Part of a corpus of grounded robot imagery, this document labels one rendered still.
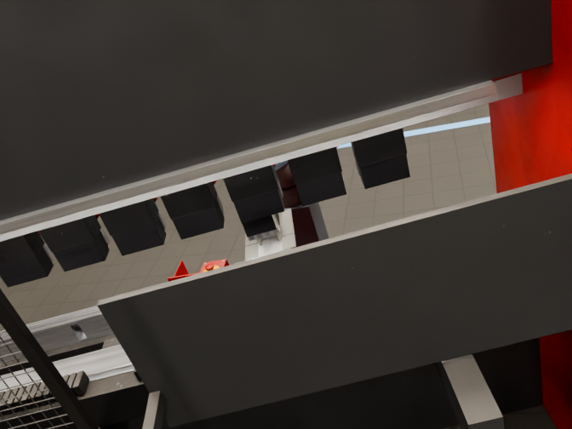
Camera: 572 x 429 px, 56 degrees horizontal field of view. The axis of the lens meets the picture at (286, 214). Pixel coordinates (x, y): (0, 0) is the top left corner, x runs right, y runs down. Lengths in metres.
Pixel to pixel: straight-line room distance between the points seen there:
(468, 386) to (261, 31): 0.98
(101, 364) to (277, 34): 1.07
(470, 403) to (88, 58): 1.20
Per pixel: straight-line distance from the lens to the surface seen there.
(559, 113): 1.54
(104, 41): 1.36
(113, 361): 1.74
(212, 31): 1.31
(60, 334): 2.09
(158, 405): 1.46
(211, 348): 1.37
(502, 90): 1.69
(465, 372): 1.49
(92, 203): 1.49
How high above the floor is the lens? 2.01
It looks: 30 degrees down
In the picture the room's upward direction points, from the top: 18 degrees counter-clockwise
